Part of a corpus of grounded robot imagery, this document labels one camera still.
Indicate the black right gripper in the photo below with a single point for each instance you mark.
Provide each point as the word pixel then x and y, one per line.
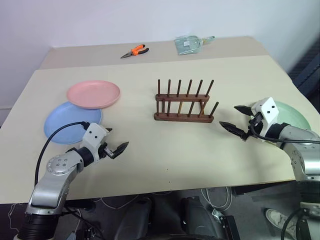
pixel 255 130

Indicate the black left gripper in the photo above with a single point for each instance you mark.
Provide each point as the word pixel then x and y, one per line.
pixel 105 151

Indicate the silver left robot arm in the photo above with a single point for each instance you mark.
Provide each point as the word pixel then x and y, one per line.
pixel 55 165

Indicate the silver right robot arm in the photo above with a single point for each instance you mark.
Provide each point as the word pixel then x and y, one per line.
pixel 303 162

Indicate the wooden dish rack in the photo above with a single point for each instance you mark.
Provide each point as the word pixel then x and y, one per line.
pixel 183 117

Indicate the pink plate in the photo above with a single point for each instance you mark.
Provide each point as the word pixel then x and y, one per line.
pixel 93 94

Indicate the blue plate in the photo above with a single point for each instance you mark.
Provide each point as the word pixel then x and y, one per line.
pixel 65 122

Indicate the green plate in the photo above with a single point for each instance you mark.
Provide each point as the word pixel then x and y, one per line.
pixel 292 115

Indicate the dark striped chair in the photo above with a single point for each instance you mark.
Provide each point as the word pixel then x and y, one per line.
pixel 307 72

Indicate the dark rounded robot leg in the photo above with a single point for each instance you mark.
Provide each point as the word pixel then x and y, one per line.
pixel 135 220
pixel 200 220

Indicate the pale green plastic packet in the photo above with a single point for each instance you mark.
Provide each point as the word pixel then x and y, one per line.
pixel 188 45

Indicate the white sneaker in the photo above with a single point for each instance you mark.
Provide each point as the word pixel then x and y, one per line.
pixel 277 220

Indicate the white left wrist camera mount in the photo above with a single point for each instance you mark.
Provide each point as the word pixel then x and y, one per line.
pixel 93 135

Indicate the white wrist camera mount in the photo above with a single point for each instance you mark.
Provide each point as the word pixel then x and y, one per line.
pixel 93 135
pixel 268 110

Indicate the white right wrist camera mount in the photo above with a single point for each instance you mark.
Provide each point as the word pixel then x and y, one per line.
pixel 268 110

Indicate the black metal bracket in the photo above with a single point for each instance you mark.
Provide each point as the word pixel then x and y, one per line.
pixel 228 227

